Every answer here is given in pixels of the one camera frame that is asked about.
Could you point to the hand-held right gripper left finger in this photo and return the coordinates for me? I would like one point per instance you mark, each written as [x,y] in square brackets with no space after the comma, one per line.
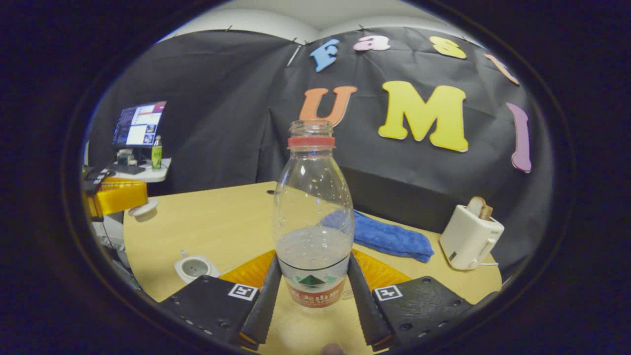
[263,305]

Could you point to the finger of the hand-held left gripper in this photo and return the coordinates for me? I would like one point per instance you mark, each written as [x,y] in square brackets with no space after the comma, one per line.
[123,180]
[121,197]

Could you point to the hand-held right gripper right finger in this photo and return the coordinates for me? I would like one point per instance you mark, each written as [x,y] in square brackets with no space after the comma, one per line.
[367,310]

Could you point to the white teacup lid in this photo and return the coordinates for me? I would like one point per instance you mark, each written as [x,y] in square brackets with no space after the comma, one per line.
[144,209]

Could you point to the clear plastic water bottle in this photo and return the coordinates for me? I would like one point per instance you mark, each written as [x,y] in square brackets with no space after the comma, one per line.
[313,197]

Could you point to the green drink bottle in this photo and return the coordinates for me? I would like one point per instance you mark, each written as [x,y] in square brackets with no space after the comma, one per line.
[157,158]

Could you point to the black keyboard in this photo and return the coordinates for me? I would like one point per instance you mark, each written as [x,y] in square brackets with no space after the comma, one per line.
[129,169]

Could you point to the white side desk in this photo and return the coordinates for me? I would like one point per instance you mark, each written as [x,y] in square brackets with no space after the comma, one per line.
[157,175]

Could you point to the computer monitor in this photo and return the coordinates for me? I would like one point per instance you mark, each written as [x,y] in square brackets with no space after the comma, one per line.
[140,125]

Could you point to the blue folded cloth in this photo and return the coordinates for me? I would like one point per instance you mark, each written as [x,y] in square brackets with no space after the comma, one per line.
[394,239]

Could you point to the black backdrop cloth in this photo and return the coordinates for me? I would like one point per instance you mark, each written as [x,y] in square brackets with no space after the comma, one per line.
[222,123]

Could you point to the white toaster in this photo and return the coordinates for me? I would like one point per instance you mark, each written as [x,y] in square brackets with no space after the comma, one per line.
[468,239]

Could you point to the bread slice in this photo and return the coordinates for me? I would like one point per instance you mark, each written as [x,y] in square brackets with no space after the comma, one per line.
[475,204]
[487,212]

